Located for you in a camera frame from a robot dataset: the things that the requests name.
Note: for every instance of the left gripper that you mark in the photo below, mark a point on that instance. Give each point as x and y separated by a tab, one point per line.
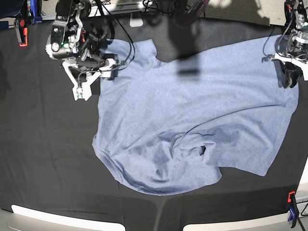
287	74

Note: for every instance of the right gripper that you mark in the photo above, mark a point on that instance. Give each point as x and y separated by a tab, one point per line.
87	64

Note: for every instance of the blue-grey t-shirt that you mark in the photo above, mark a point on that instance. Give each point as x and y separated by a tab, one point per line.
166	128

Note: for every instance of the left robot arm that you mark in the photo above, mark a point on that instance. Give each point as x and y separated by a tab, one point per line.
291	50

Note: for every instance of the orange clamp far left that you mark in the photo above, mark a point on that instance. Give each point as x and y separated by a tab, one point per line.
21	32

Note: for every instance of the blue clamp far left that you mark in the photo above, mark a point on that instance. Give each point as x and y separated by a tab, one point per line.
34	11

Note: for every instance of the black table cloth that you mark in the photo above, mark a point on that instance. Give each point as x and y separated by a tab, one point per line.
47	162

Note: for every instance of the orange blue clamp near right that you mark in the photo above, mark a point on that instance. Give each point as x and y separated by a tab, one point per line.
292	219

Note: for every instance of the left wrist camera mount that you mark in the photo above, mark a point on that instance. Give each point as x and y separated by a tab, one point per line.
288	58

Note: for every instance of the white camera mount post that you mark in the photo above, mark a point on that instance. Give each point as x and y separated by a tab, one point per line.
135	19

